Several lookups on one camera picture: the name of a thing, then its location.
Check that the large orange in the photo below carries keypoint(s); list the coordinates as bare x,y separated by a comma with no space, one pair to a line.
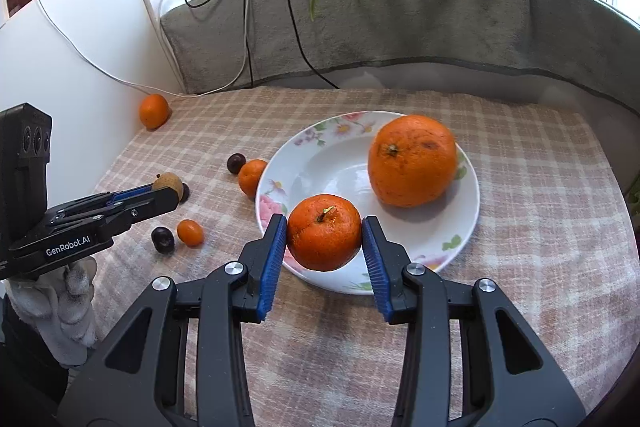
412,162

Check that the oval kumquat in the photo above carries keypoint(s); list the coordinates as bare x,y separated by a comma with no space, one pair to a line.
190,233

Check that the small tangerine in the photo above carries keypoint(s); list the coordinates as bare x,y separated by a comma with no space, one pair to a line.
154,111
250,179

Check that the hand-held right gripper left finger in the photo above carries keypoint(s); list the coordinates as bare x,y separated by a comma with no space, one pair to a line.
272,257

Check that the white floral plate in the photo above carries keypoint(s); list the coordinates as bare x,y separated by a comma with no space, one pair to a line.
340,167

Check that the brown longan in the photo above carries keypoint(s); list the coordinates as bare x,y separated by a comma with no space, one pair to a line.
165,182

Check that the person's left hand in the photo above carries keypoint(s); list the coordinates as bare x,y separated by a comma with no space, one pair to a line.
70,307

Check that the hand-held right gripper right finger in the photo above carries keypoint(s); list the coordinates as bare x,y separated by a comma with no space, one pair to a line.
376,257

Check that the pink checked cloth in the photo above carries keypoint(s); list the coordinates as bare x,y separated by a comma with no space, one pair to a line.
525,207

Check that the medium tangerine with stem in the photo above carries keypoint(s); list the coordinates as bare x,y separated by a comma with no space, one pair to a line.
322,237

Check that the grey towel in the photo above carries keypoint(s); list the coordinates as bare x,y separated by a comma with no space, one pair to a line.
425,17

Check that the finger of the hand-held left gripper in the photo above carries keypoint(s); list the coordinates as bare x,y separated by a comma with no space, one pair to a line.
155,202
127,196

